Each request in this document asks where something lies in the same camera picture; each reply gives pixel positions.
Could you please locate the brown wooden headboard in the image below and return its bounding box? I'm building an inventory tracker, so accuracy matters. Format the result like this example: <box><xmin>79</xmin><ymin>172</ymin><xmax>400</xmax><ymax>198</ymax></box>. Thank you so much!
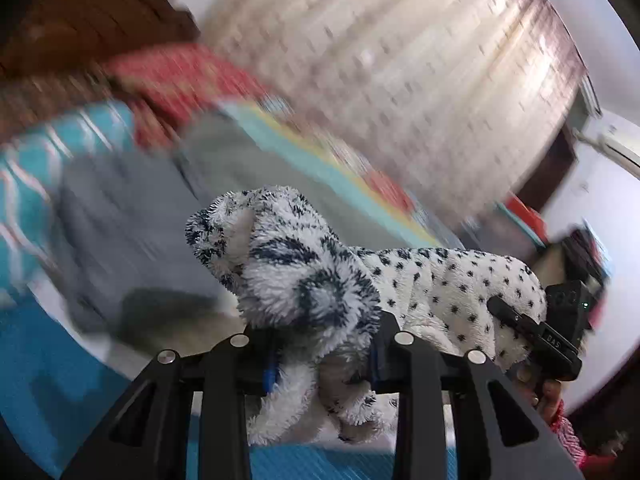
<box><xmin>0</xmin><ymin>0</ymin><xmax>201</xmax><ymax>133</ymax></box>

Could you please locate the red cloth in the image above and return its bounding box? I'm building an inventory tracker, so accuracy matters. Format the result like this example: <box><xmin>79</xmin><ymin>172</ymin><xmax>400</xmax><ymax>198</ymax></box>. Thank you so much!
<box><xmin>500</xmin><ymin>195</ymin><xmax>548</xmax><ymax>248</ymax></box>

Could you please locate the person's red clothing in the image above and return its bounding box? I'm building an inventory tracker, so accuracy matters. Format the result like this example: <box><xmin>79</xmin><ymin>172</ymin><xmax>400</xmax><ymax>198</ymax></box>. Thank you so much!
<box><xmin>575</xmin><ymin>452</ymin><xmax>626</xmax><ymax>480</ymax></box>

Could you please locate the dark wooden frame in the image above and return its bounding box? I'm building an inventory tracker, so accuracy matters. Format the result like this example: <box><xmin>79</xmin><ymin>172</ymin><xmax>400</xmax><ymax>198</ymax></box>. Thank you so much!
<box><xmin>510</xmin><ymin>125</ymin><xmax>577</xmax><ymax>211</ymax></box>

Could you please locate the grey bedsheet with colourful border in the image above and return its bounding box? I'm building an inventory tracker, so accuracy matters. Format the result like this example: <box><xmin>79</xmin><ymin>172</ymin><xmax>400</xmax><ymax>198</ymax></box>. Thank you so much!
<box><xmin>175</xmin><ymin>102</ymin><xmax>451</xmax><ymax>251</ymax></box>

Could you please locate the person's right forearm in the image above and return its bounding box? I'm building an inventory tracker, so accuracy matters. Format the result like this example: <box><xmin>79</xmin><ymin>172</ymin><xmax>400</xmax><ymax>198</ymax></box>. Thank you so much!
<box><xmin>547</xmin><ymin>400</ymin><xmax>590</xmax><ymax>467</ymax></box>

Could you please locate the beige patterned curtain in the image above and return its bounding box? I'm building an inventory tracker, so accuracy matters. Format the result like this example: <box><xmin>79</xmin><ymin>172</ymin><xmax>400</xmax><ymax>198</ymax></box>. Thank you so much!
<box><xmin>200</xmin><ymin>0</ymin><xmax>593</xmax><ymax>233</ymax></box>

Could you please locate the spotted plush dog toy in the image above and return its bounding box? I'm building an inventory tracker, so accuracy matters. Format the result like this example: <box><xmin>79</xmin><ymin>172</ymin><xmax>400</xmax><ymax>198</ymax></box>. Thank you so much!
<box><xmin>185</xmin><ymin>185</ymin><xmax>548</xmax><ymax>447</ymax></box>

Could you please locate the white air conditioner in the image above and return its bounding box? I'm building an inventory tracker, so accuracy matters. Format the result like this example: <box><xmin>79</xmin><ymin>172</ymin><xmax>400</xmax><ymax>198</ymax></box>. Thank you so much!
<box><xmin>572</xmin><ymin>122</ymin><xmax>640</xmax><ymax>181</ymax></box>

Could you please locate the grey folded garment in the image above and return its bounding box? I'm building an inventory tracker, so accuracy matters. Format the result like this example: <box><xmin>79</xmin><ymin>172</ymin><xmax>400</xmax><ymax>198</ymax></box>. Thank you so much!
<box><xmin>52</xmin><ymin>152</ymin><xmax>241</xmax><ymax>346</ymax></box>

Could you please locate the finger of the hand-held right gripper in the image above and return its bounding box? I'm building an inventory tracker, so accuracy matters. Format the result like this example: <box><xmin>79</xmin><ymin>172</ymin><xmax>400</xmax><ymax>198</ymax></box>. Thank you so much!
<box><xmin>486</xmin><ymin>294</ymin><xmax>542</xmax><ymax>342</ymax></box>

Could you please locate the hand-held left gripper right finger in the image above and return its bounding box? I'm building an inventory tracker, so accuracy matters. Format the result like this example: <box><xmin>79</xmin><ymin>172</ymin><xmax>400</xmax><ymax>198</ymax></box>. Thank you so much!
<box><xmin>370</xmin><ymin>311</ymin><xmax>586</xmax><ymax>480</ymax></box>

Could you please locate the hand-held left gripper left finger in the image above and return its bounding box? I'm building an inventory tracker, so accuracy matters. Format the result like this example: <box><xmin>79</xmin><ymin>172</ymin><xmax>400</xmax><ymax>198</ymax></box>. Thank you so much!
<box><xmin>60</xmin><ymin>330</ymin><xmax>282</xmax><ymax>480</ymax></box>

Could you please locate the red patterned pillow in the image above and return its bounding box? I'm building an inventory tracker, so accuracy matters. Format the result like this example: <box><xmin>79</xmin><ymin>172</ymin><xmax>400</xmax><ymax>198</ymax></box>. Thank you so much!
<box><xmin>100</xmin><ymin>42</ymin><xmax>273</xmax><ymax>151</ymax></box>

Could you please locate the person's right hand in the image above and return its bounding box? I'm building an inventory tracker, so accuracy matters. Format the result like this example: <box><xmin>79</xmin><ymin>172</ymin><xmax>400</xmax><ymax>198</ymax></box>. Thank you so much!
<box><xmin>515</xmin><ymin>362</ymin><xmax>566</xmax><ymax>426</ymax></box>

